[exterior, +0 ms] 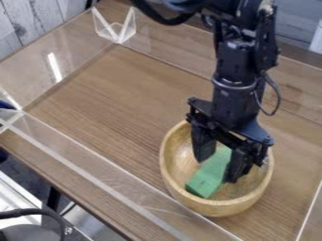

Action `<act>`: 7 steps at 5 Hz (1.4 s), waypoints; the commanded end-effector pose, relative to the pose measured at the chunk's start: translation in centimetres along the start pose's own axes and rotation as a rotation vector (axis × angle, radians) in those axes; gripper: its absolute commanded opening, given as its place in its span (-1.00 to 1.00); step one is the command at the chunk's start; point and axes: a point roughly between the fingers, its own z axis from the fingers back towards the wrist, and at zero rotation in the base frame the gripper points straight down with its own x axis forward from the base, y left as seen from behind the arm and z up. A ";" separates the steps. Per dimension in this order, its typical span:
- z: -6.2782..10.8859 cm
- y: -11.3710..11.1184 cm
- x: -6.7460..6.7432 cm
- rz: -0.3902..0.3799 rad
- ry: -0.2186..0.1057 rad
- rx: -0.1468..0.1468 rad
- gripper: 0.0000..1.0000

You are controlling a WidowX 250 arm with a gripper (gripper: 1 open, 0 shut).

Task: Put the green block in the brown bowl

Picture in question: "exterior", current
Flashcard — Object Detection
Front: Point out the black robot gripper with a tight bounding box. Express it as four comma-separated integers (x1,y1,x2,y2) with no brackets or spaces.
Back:
186,78,273,184

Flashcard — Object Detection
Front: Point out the green rectangular block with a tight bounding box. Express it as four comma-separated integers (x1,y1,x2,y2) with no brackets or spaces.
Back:
184,145,231,199

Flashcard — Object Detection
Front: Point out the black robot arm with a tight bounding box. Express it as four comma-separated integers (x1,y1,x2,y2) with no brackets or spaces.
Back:
130,0,279,183

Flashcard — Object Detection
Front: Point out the light wooden bowl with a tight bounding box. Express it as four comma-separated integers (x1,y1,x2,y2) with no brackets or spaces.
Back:
160,120,274,217

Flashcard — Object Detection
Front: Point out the clear acrylic tray enclosure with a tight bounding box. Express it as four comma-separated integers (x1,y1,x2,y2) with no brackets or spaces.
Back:
0,2,322,241

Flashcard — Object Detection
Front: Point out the black metal bracket with screw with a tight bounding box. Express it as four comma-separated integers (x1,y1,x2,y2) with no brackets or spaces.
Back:
40,205,94,241

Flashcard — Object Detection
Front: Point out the black cable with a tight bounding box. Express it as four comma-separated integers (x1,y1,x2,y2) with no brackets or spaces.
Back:
0,208,68,241

